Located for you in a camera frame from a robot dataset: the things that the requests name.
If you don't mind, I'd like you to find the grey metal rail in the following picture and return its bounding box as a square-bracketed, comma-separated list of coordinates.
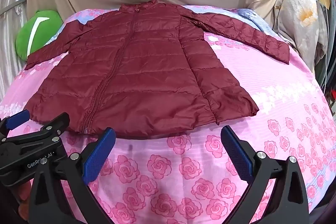
[0, 0, 28, 14]

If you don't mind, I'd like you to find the pink floral bedsheet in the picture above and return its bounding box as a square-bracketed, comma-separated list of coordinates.
[0, 5, 336, 224]

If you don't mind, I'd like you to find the white cable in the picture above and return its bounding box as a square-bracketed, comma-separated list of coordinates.
[323, 7, 332, 89]

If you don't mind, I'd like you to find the pale floral hanging blanket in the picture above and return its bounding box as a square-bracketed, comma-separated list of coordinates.
[273, 0, 327, 72]

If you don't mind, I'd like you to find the silver satin curtain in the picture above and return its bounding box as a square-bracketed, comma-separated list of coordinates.
[0, 0, 34, 101]

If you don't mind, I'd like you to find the maroon puffer jacket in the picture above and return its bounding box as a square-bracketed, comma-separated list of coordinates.
[25, 0, 290, 139]

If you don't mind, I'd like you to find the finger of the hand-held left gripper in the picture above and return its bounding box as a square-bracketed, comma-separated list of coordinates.
[5, 112, 70, 145]
[0, 110, 30, 136]

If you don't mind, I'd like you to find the green pillow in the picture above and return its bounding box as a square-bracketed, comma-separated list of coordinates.
[15, 9, 63, 62]

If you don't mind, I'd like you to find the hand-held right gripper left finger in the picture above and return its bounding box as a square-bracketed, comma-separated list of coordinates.
[28, 127, 116, 224]

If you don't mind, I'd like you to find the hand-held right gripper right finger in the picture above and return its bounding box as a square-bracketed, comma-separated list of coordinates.
[220, 126, 310, 224]

